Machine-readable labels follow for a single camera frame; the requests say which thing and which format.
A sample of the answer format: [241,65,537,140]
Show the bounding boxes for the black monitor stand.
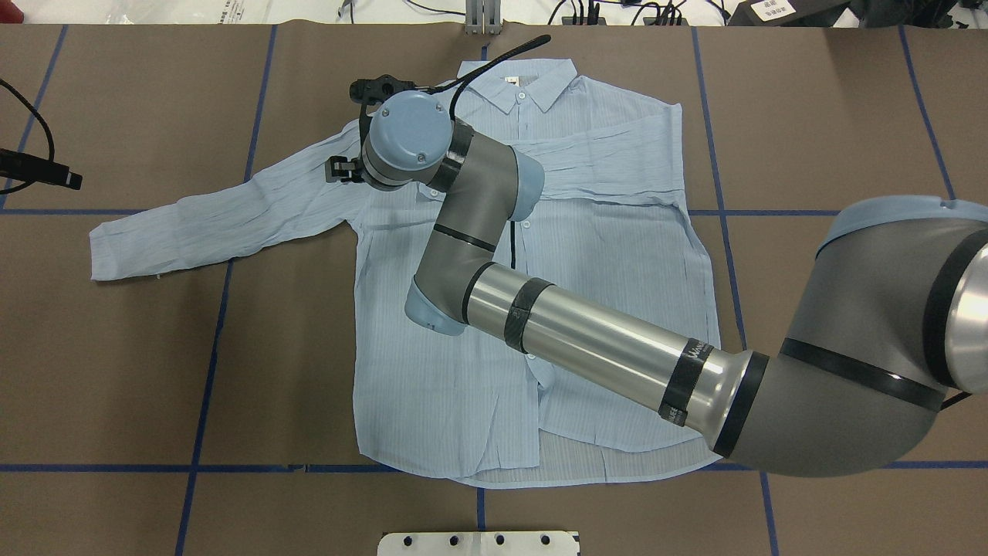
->
[726,1,851,28]

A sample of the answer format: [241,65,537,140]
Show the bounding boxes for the light blue button shirt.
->
[89,59,720,488]

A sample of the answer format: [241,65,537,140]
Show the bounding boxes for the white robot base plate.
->
[377,531,582,555]

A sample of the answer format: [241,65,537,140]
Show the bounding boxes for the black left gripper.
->
[1,149,83,191]

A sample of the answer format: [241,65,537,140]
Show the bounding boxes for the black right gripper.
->
[325,74,418,185]

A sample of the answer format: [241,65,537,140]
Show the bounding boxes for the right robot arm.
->
[325,73,986,477]

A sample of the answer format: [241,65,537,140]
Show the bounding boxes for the black cables bundle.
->
[548,0,730,28]

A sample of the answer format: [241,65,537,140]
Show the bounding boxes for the grey aluminium post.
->
[465,0,503,36]

